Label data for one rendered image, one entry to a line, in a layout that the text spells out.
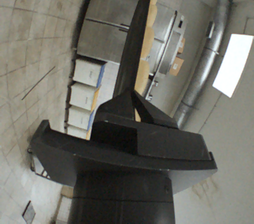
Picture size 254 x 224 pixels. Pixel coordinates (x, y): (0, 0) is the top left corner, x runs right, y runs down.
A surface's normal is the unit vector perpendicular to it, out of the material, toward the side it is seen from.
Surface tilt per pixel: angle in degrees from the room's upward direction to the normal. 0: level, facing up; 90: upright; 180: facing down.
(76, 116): 90
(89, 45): 90
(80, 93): 93
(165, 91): 90
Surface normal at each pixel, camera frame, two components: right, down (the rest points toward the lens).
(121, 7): 0.00, 0.42
